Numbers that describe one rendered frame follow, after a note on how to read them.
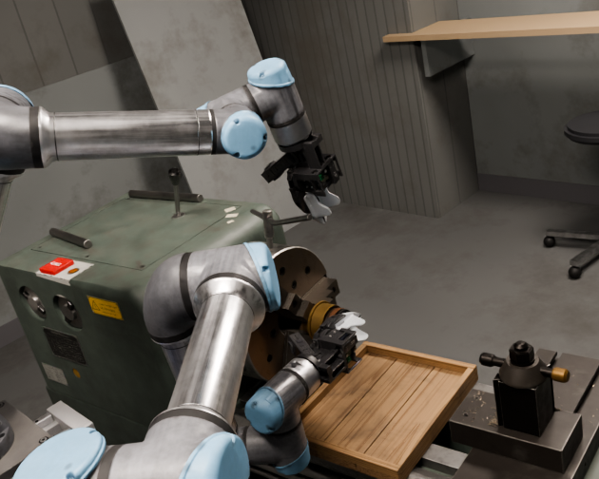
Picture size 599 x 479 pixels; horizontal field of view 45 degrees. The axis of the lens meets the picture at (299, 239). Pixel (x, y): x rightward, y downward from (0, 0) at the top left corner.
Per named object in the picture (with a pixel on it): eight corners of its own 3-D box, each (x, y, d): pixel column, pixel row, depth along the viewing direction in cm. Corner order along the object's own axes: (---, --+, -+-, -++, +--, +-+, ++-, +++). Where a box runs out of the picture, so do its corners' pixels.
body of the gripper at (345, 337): (364, 358, 150) (331, 392, 142) (331, 350, 155) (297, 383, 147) (357, 328, 147) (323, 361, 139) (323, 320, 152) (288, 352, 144)
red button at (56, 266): (41, 276, 174) (38, 268, 173) (61, 263, 178) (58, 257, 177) (55, 278, 170) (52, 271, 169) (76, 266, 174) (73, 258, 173)
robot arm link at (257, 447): (260, 453, 148) (248, 411, 144) (315, 448, 146) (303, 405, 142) (255, 481, 141) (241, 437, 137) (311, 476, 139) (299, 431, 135)
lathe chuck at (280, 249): (222, 397, 163) (205, 263, 155) (308, 346, 187) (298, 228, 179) (252, 407, 158) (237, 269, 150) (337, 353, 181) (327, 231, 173)
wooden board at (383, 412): (280, 445, 159) (277, 431, 157) (367, 354, 183) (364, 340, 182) (400, 487, 140) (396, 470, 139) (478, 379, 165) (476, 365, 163)
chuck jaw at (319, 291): (286, 296, 168) (315, 269, 176) (292, 314, 170) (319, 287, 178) (325, 303, 161) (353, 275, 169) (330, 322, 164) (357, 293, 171)
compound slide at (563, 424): (451, 441, 134) (448, 419, 131) (474, 408, 140) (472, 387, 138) (564, 474, 121) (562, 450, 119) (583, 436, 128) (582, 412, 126)
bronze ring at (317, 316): (293, 312, 157) (327, 318, 152) (318, 291, 163) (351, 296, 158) (301, 348, 161) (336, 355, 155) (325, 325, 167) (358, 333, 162)
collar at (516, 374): (492, 383, 123) (490, 368, 121) (510, 356, 128) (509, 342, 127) (538, 393, 118) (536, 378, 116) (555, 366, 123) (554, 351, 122)
